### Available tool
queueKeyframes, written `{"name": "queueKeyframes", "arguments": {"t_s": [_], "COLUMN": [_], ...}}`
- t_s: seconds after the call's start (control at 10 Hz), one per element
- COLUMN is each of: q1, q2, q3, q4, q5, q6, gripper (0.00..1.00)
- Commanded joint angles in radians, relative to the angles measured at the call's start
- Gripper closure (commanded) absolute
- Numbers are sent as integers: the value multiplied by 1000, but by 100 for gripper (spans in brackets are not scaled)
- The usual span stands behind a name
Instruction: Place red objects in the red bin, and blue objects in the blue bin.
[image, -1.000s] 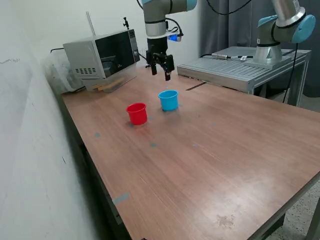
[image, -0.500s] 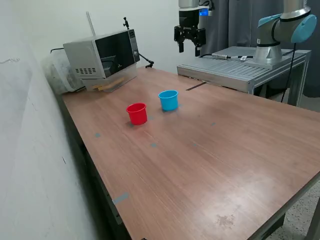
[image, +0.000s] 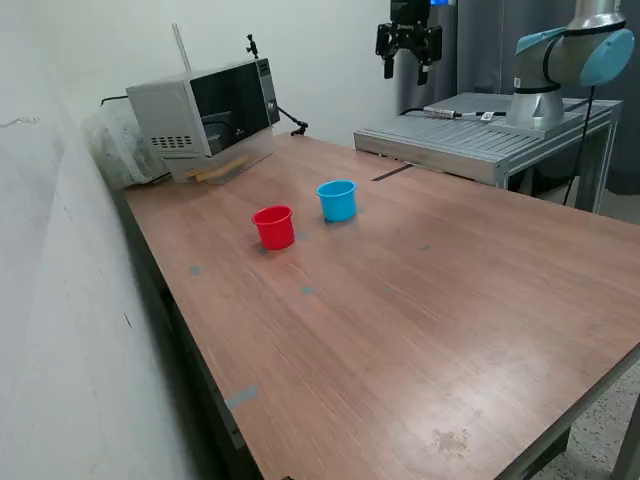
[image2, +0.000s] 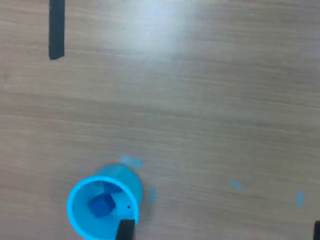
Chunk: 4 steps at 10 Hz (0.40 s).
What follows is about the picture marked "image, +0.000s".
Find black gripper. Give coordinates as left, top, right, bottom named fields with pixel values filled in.
left=375, top=0, right=444, bottom=85

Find aluminium robot base table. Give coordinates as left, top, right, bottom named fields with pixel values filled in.
left=353, top=92, right=624, bottom=214

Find silver cylinder device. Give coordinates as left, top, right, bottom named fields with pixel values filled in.
left=423, top=105, right=464, bottom=120

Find dark grey curtain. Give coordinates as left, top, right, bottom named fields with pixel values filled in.
left=397, top=0, right=640, bottom=197

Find blue plastic cup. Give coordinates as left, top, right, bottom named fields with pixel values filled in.
left=315, top=180, right=359, bottom=224

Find red plastic cup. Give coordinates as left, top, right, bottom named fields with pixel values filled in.
left=251, top=205, right=296, bottom=251

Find white rod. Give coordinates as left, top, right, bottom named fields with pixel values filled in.
left=171, top=22, right=193, bottom=74

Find wooden sticks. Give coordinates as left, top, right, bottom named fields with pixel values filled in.
left=184, top=154, right=251, bottom=182

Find silver microwave oven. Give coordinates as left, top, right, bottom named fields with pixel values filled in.
left=125, top=57, right=281, bottom=161

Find grey tape strip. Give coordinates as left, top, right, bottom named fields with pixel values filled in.
left=224, top=384, right=260, bottom=411

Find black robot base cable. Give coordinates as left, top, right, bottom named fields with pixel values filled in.
left=564, top=84, right=601, bottom=207

